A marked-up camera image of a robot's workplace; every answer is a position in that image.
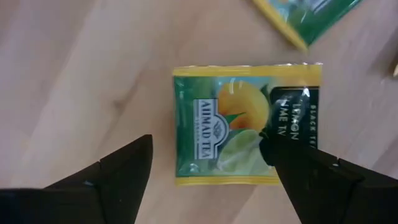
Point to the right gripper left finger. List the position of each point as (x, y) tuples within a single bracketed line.
[(118, 186)]

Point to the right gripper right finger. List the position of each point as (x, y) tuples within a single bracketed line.
[(326, 193)]

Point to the lemon lime tea packet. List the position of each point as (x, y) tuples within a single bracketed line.
[(311, 18), (217, 93)]

